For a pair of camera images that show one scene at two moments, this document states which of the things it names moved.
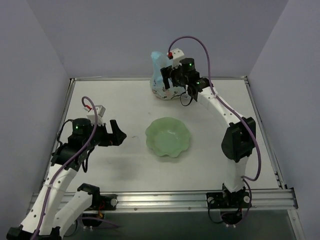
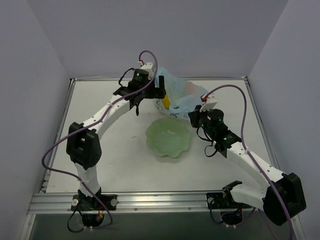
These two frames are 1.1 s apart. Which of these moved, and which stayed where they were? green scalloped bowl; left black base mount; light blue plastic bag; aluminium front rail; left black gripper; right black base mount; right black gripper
Moved: light blue plastic bag; left black gripper; right black gripper
Stayed: aluminium front rail; left black base mount; right black base mount; green scalloped bowl
